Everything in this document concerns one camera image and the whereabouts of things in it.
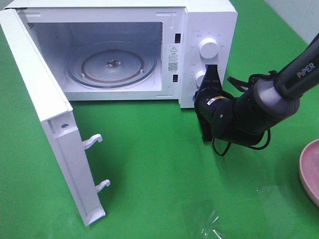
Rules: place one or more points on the white partition panel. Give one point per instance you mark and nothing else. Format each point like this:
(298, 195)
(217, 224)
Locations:
(292, 25)

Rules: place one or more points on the white microwave knob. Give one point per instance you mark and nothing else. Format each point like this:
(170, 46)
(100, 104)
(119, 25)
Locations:
(208, 48)
(199, 77)

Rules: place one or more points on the pink plate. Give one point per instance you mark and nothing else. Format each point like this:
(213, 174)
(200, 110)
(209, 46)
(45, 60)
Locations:
(309, 170)

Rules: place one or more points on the white lower microwave knob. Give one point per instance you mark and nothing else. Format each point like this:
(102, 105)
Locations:
(199, 77)

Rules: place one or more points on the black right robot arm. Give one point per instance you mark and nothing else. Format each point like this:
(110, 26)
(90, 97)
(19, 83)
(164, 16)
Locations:
(266, 100)

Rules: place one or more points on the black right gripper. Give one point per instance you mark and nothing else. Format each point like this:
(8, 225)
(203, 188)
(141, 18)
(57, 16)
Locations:
(214, 108)

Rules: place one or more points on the white upper microwave knob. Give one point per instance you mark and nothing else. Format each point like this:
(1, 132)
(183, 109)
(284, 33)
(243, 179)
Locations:
(208, 48)

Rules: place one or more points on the white microwave door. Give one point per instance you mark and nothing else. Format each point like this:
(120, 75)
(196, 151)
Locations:
(56, 116)

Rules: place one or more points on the white microwave oven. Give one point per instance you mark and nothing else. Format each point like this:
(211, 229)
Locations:
(59, 26)

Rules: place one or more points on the glass microwave turntable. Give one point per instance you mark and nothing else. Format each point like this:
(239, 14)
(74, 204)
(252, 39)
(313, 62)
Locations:
(113, 64)

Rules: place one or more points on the green table mat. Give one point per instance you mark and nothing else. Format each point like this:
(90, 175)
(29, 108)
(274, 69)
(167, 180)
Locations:
(153, 153)

